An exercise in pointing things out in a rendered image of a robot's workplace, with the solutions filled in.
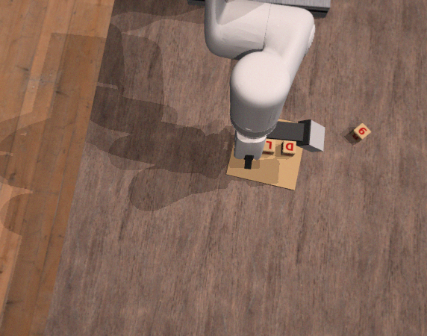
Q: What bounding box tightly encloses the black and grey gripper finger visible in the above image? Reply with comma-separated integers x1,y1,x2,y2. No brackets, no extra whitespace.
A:
244,155,254,169

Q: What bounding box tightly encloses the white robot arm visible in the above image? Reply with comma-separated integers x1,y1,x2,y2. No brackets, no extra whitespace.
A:
204,0,325,152

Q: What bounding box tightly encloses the beige block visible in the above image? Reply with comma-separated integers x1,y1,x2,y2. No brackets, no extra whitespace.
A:
281,140,296,157
349,123,371,143
262,139,275,155

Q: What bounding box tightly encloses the tan flat mat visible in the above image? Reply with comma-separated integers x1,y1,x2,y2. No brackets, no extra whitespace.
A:
226,140,303,190

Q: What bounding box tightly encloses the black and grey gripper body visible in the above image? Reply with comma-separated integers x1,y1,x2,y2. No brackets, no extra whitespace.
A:
232,125,268,160

